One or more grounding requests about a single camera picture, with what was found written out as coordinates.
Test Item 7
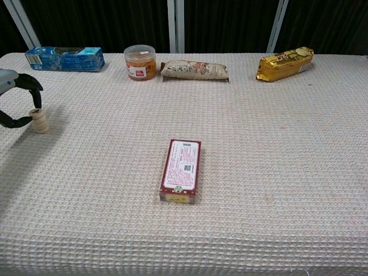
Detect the maroon chocolate bar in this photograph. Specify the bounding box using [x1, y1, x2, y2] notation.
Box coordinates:
[159, 139, 202, 205]

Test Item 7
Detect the blue cookie box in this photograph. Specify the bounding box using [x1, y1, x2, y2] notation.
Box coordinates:
[25, 46, 106, 73]

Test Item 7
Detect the gold snack packet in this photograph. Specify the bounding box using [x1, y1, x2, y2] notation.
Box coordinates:
[255, 46, 315, 83]

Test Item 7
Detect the clear plastic snack jar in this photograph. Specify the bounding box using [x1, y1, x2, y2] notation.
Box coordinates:
[123, 44, 158, 82]

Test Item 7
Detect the beige snack packet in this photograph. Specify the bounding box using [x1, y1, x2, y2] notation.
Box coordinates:
[159, 59, 231, 84]

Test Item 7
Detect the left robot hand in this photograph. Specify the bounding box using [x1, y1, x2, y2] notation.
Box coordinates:
[0, 68, 44, 129]

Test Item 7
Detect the black curtain panel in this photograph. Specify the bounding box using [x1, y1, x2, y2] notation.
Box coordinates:
[0, 0, 28, 58]
[274, 0, 368, 56]
[20, 0, 170, 54]
[183, 0, 281, 54]

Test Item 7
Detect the grey metal frame post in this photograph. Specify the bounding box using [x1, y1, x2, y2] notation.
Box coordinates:
[266, 0, 289, 54]
[2, 0, 42, 51]
[167, 0, 186, 54]

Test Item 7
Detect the beige waffle tablecloth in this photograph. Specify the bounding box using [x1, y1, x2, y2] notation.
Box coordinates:
[0, 52, 368, 276]

